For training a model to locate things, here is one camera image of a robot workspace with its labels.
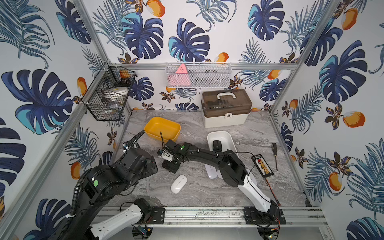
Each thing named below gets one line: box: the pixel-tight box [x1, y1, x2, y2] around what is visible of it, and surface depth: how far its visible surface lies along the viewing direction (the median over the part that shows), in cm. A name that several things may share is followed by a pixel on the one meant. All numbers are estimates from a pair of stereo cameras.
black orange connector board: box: [251, 154, 274, 178], surface depth 92 cm
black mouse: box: [212, 140, 222, 152], surface depth 100 cm
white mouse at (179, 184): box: [170, 175, 188, 194], surface depth 85 cm
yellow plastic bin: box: [144, 116, 182, 143], surface depth 111 cm
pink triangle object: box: [168, 63, 192, 87], surface depth 92 cm
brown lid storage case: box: [201, 89, 253, 128], surface depth 103 cm
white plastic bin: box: [207, 131, 239, 158], surface depth 102 cm
